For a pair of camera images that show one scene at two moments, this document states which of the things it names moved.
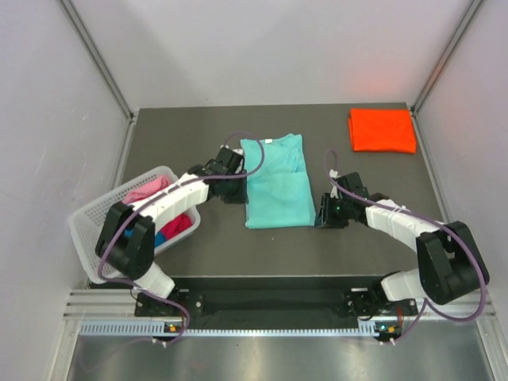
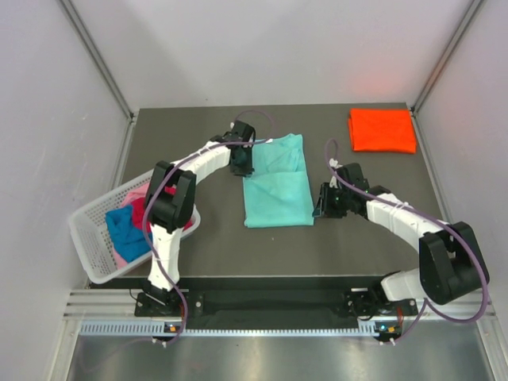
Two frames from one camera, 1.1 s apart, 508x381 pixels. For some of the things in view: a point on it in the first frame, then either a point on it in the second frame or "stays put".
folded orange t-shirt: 382,129 stays put
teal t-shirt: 279,183 stays put
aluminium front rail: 93,302 stays put
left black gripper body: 234,191 → 244,166
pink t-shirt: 148,190 stays put
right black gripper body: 335,211 → 334,202
